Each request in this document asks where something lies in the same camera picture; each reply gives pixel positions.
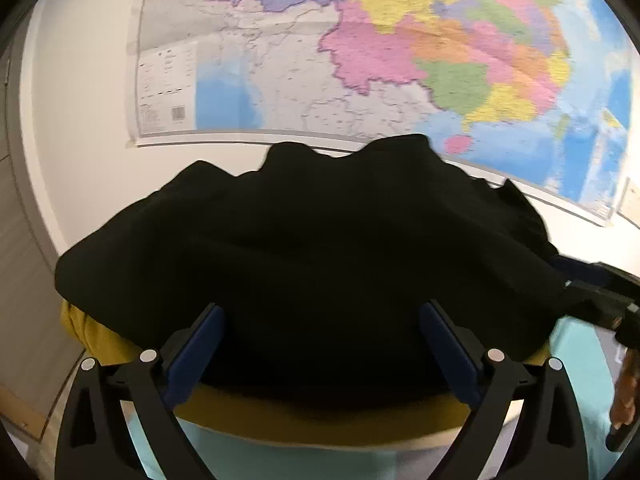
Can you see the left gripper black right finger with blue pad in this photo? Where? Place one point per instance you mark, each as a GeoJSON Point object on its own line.
{"type": "Point", "coordinates": [548, 441]}

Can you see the colourful wall map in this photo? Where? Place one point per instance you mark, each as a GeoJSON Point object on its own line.
{"type": "Point", "coordinates": [539, 91]}

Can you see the black coat with gold buttons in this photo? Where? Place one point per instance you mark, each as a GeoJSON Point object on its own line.
{"type": "Point", "coordinates": [321, 266]}

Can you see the teal grey bed sheet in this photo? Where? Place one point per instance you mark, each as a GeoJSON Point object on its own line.
{"type": "Point", "coordinates": [584, 350]}

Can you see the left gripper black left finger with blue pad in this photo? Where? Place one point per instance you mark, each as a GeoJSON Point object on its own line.
{"type": "Point", "coordinates": [94, 441]}

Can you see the person's right hand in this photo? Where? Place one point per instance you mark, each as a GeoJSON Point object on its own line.
{"type": "Point", "coordinates": [626, 391]}

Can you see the mustard yellow garment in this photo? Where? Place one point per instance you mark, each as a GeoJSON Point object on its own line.
{"type": "Point", "coordinates": [280, 414]}

